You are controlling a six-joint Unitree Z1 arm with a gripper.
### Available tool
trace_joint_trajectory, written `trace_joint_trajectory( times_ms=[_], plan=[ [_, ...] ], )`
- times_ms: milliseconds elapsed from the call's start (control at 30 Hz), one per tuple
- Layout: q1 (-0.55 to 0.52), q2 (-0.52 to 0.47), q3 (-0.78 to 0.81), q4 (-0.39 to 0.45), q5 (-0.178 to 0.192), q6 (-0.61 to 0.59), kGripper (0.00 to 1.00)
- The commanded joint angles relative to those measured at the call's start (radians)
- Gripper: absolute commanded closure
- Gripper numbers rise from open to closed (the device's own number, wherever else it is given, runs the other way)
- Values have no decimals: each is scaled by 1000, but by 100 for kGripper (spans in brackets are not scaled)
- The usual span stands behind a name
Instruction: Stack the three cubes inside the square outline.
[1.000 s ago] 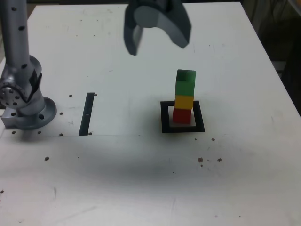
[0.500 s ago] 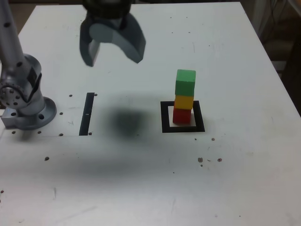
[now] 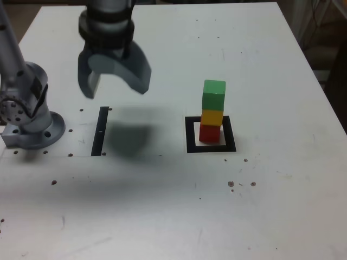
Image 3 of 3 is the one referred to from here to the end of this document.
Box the black tape strip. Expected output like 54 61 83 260
91 106 110 157

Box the red cube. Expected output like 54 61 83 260
199 123 221 144

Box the green cube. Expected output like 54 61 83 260
202 79 227 112

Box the yellow cube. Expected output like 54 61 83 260
200 108 224 127

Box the black tape square outline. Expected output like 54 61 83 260
184 115 237 154

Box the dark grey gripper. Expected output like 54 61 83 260
78 42 152 100

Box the white rack frame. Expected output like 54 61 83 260
287 0 337 52

